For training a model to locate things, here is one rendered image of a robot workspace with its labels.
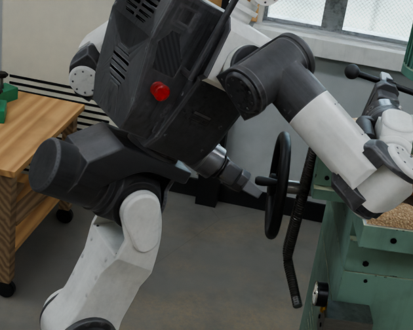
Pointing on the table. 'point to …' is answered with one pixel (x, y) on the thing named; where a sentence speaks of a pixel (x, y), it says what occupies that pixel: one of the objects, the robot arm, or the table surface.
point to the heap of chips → (401, 218)
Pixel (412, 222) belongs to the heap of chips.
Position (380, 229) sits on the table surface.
